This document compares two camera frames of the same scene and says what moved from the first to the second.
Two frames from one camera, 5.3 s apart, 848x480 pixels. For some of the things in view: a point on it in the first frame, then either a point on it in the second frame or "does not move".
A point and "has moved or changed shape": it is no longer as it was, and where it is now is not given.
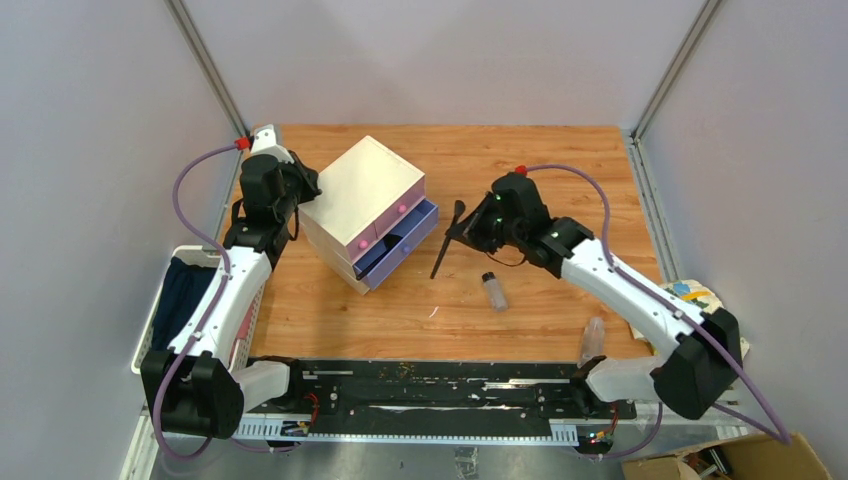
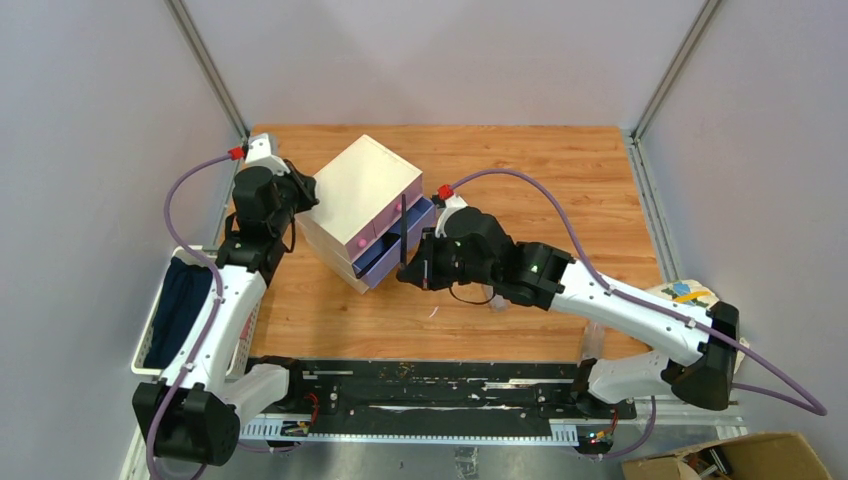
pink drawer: (356, 247) does not move
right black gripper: (471, 229) -> (423, 272)
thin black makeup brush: (459, 208) has moved or changed shape
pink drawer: (404, 205) does not move
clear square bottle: (594, 339) does not move
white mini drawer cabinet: (367, 216) does not move
